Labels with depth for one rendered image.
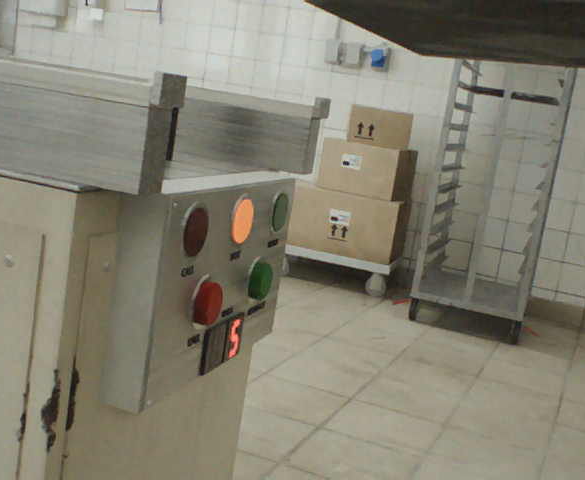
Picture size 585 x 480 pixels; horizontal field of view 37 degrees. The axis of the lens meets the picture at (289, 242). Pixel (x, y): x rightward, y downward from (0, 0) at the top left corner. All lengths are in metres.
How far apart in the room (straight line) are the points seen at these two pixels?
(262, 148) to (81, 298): 0.29
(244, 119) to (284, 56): 4.04
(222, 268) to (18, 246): 0.16
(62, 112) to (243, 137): 0.29
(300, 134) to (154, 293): 0.27
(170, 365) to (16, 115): 0.18
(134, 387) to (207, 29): 4.52
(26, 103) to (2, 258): 0.09
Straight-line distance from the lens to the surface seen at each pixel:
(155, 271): 0.52
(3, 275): 0.52
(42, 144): 0.51
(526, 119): 4.47
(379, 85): 4.62
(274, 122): 0.75
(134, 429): 0.62
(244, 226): 0.63
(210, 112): 0.78
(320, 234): 4.22
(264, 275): 0.67
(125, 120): 0.48
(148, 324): 0.53
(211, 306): 0.58
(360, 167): 4.22
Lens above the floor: 0.91
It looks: 10 degrees down
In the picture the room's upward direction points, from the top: 9 degrees clockwise
